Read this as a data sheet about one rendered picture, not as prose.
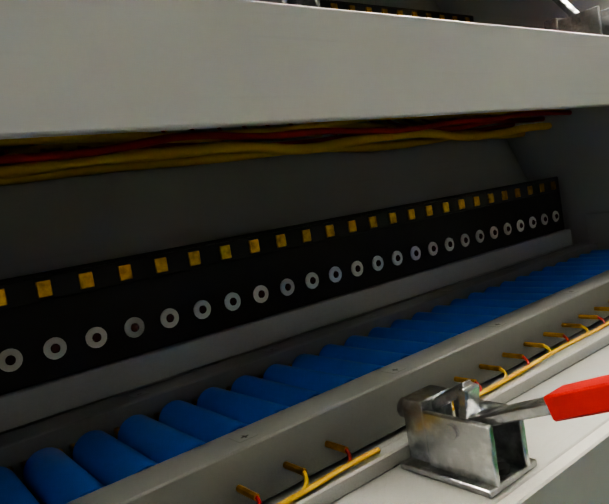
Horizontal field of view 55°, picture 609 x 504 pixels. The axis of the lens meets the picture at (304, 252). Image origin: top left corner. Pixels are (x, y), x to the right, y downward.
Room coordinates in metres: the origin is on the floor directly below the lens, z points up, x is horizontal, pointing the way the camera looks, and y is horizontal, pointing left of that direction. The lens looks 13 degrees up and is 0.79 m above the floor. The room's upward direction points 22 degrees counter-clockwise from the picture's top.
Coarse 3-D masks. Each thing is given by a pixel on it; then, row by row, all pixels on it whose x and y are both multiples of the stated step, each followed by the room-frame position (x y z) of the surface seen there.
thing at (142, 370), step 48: (528, 240) 0.54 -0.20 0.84; (384, 288) 0.42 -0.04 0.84; (432, 288) 0.45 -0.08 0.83; (240, 336) 0.35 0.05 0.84; (288, 336) 0.37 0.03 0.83; (576, 336) 0.37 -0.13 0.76; (48, 384) 0.28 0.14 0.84; (96, 384) 0.29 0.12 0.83; (144, 384) 0.31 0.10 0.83; (0, 432) 0.27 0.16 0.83; (528, 432) 0.25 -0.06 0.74; (576, 432) 0.24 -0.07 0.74; (384, 480) 0.23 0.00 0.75; (432, 480) 0.22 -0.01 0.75; (528, 480) 0.21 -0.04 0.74; (576, 480) 0.23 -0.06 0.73
